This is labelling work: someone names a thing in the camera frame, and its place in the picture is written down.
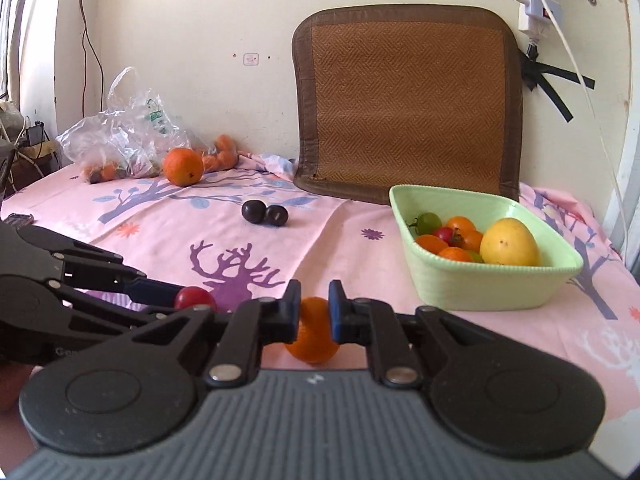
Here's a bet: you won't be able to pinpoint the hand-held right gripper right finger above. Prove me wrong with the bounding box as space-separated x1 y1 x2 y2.
327 280 538 388

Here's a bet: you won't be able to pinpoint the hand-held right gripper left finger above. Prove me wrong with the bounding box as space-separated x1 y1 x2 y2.
87 280 303 388

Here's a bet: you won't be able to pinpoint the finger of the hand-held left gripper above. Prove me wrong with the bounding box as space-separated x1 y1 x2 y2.
20 226 185 307
55 285 188 348

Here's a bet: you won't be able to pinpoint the light green bowl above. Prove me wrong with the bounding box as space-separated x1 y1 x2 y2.
389 184 585 311

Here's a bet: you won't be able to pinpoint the pink printed bed sheet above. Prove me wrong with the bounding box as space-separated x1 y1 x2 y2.
0 152 640 461

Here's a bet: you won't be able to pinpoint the large orange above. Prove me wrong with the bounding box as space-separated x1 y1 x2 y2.
163 147 205 187

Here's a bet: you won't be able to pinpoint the brown box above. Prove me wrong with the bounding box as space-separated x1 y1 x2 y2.
5 145 63 191

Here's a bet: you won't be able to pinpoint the clear plastic bag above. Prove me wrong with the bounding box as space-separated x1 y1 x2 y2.
56 66 203 181

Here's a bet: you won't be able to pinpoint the yellow mango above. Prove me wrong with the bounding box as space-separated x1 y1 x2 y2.
479 217 542 267

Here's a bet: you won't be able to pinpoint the brown woven seat mat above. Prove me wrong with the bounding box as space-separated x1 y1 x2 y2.
292 4 524 206

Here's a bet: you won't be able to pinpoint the white curtain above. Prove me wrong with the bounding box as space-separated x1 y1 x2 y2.
0 0 31 106

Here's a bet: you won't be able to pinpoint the black tape strips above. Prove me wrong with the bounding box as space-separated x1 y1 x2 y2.
519 47 597 123

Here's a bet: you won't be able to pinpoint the black wall cable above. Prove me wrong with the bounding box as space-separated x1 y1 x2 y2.
77 0 106 113

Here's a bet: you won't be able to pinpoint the long white cable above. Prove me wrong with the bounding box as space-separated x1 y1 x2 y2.
530 0 631 261

